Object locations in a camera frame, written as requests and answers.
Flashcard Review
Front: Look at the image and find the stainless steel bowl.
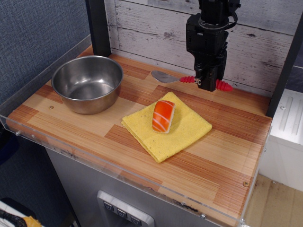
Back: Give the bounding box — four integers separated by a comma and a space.
51, 55, 124, 114

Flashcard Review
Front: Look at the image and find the black and yellow cable bundle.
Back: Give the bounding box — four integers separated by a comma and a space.
0, 209, 42, 227

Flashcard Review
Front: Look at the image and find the grey cabinet with button panel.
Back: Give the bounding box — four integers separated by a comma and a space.
46, 149, 216, 227

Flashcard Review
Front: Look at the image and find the metal spoon with red handle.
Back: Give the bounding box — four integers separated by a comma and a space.
151, 70, 233, 92

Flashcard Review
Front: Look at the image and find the yellow folded cloth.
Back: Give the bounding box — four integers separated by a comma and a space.
121, 91, 213, 163

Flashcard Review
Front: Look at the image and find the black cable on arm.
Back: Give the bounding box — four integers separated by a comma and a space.
226, 11, 238, 30

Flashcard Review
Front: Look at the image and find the salmon nigiri sushi toy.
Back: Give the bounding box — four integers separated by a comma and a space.
152, 100, 176, 133

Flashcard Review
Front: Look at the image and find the black vertical post right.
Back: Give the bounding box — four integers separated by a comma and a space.
266, 0, 303, 117

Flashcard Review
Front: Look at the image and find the black vertical post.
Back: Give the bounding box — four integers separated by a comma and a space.
266, 0, 303, 117
85, 0, 111, 57

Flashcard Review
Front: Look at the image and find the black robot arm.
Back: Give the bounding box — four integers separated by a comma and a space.
186, 0, 241, 92

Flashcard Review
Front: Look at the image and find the black vertical post left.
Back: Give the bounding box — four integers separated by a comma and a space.
85, 0, 111, 57

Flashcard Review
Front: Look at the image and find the clear acrylic table guard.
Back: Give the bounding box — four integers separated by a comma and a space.
0, 39, 271, 227

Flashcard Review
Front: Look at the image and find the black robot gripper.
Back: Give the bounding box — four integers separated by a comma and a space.
186, 14, 229, 91

